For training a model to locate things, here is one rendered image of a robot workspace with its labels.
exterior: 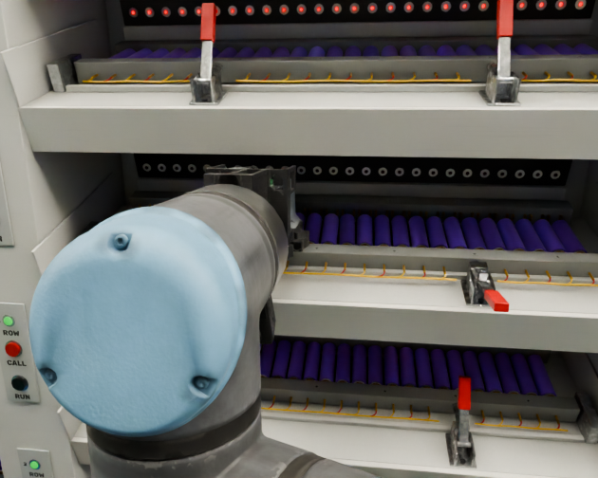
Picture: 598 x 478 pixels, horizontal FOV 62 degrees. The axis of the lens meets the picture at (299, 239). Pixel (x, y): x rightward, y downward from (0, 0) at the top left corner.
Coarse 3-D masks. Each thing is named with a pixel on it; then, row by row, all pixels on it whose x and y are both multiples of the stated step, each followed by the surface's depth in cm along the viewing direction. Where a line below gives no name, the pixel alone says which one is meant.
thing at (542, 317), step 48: (96, 192) 61; (336, 192) 64; (384, 192) 63; (432, 192) 62; (480, 192) 61; (528, 192) 61; (48, 240) 52; (288, 288) 51; (336, 288) 51; (384, 288) 51; (432, 288) 51; (528, 288) 50; (576, 288) 50; (336, 336) 51; (384, 336) 50; (432, 336) 50; (480, 336) 49; (528, 336) 48; (576, 336) 48
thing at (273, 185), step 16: (208, 176) 36; (224, 176) 36; (240, 176) 35; (256, 176) 37; (272, 176) 41; (288, 176) 41; (256, 192) 37; (272, 192) 41; (288, 192) 41; (288, 208) 42; (288, 224) 42; (288, 240) 42; (288, 256) 43
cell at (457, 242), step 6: (444, 222) 59; (450, 222) 58; (456, 222) 58; (444, 228) 58; (450, 228) 57; (456, 228) 57; (450, 234) 56; (456, 234) 55; (462, 234) 56; (450, 240) 55; (456, 240) 55; (462, 240) 55; (450, 246) 55; (456, 246) 54; (462, 246) 54
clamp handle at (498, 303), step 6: (480, 276) 48; (486, 276) 48; (480, 282) 48; (486, 282) 48; (480, 288) 46; (486, 288) 46; (492, 288) 46; (486, 294) 44; (492, 294) 43; (498, 294) 43; (486, 300) 44; (492, 300) 42; (498, 300) 42; (504, 300) 42; (492, 306) 42; (498, 306) 41; (504, 306) 41
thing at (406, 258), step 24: (288, 264) 53; (312, 264) 53; (336, 264) 53; (360, 264) 53; (384, 264) 52; (408, 264) 52; (432, 264) 52; (456, 264) 51; (504, 264) 51; (528, 264) 50; (552, 264) 50; (576, 264) 50
